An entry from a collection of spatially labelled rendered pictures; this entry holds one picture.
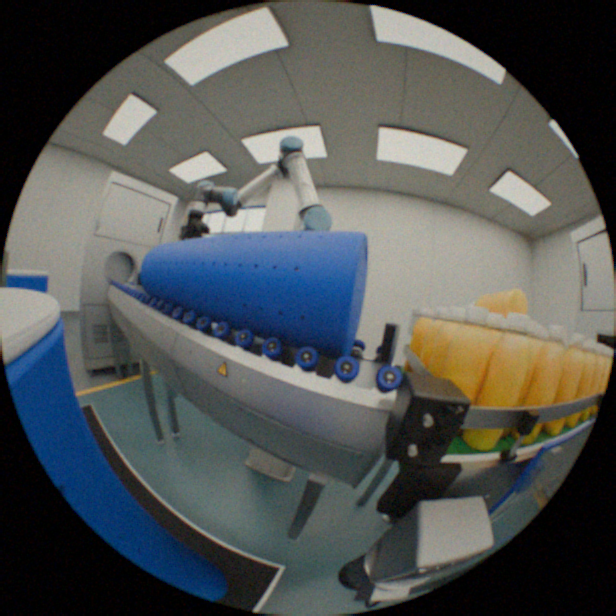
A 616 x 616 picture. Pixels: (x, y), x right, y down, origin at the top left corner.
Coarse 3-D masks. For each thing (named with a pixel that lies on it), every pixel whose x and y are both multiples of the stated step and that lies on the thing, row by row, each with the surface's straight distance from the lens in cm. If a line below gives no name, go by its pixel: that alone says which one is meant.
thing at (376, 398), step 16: (112, 288) 190; (144, 304) 96; (160, 320) 73; (176, 320) 64; (192, 336) 54; (208, 336) 50; (224, 352) 44; (240, 352) 41; (256, 368) 38; (272, 368) 36; (288, 368) 35; (304, 384) 34; (320, 384) 33; (336, 384) 33; (352, 384) 33; (352, 400) 32; (368, 400) 32; (384, 400) 33
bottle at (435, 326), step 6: (438, 318) 44; (444, 318) 43; (432, 324) 44; (438, 324) 43; (432, 330) 43; (438, 330) 42; (426, 336) 44; (432, 336) 43; (426, 342) 44; (432, 342) 43; (426, 348) 44; (432, 348) 43; (426, 354) 43; (426, 360) 43; (426, 366) 43
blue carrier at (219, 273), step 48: (192, 240) 64; (240, 240) 43; (288, 240) 35; (336, 240) 32; (144, 288) 93; (192, 288) 50; (240, 288) 36; (288, 288) 30; (336, 288) 27; (288, 336) 34; (336, 336) 29
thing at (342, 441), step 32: (128, 320) 115; (160, 352) 73; (192, 352) 54; (256, 352) 44; (288, 352) 47; (192, 384) 60; (224, 384) 44; (256, 384) 39; (288, 384) 35; (224, 416) 57; (256, 416) 42; (288, 416) 36; (320, 416) 34; (352, 416) 34; (384, 416) 34; (288, 448) 47; (320, 448) 40; (352, 448) 36; (384, 448) 35; (352, 480) 53
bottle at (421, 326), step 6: (420, 318) 58; (426, 318) 57; (420, 324) 56; (426, 324) 56; (414, 330) 57; (420, 330) 56; (426, 330) 56; (414, 336) 57; (420, 336) 56; (414, 342) 57; (420, 342) 56; (414, 348) 57; (420, 348) 56; (420, 354) 57; (408, 366) 58; (414, 372) 58
